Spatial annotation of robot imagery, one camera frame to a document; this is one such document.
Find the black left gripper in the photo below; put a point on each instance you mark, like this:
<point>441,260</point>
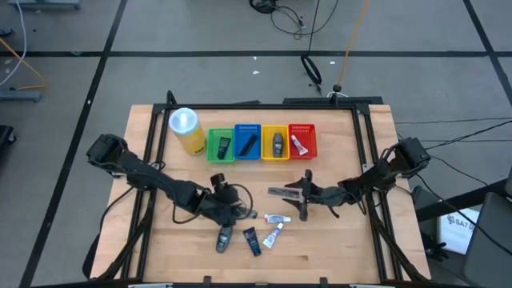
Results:
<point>224,200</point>

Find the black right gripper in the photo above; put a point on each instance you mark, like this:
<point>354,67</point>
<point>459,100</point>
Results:
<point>326,197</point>

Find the clear grey comb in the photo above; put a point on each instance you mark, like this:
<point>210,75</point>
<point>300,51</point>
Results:
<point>280,193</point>

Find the dark blue tube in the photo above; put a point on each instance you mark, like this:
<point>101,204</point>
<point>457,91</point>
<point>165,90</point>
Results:
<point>224,148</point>
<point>252,242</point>

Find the dark grey deodorant stick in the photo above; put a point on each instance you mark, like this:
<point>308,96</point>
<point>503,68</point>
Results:
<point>224,240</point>
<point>278,145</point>

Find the small white toothpaste tube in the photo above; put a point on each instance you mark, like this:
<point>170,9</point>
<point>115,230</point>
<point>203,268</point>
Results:
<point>299,145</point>
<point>272,238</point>
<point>277,218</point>

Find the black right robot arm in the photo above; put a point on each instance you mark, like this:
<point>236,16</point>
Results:
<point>384,172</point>

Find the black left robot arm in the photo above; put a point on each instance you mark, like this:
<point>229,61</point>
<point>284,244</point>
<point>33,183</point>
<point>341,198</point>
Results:
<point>140,172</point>

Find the yellow plastic basket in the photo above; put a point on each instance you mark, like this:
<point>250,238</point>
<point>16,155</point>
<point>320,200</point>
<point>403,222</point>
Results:
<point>267,154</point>

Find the red plastic basket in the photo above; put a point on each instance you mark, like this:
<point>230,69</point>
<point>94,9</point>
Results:
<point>310,136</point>

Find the blue plastic basket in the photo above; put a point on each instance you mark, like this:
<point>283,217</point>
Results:
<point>256,154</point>

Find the green plastic basket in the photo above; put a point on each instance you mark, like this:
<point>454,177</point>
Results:
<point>212,156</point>

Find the black table clamp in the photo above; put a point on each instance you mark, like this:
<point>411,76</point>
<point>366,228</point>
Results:
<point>323,281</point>
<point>206,280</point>

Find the yellow wipes canister white lid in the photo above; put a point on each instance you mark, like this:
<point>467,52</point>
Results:
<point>192,140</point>

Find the black round pole cap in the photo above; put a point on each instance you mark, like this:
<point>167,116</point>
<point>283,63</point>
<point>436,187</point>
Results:
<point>337,88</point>

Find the black metal beam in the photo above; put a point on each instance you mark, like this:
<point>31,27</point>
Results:
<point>452,204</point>

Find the white printed box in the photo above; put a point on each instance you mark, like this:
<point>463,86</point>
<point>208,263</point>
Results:
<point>456,236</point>

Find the dark grey chair back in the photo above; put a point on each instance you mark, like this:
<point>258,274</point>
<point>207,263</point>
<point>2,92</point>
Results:
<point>492,248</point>

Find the black caster wheel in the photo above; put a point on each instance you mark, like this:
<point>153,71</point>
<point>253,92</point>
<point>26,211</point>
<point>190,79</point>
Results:
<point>5,136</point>

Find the grey metal floor base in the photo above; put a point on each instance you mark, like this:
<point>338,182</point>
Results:
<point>44,5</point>
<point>20,96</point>

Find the black flat base plate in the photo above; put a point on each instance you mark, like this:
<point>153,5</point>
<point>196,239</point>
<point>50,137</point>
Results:
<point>312,101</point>

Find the black aluminium table frame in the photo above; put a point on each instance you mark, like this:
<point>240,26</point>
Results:
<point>260,106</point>

